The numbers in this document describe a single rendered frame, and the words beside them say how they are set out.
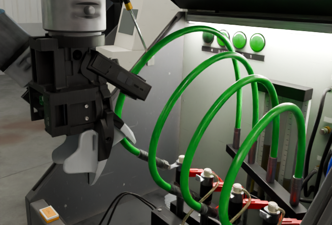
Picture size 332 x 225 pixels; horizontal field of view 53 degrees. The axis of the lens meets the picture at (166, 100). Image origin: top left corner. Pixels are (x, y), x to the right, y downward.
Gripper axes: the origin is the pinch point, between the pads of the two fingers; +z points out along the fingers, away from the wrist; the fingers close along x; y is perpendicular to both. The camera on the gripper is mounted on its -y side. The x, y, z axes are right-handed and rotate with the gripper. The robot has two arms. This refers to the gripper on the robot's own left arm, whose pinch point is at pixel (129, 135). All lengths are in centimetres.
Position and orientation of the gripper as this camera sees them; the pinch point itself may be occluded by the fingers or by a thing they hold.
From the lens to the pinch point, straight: 66.1
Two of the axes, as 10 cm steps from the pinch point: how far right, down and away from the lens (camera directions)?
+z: 6.6, 6.5, 3.9
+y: -5.9, 7.6, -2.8
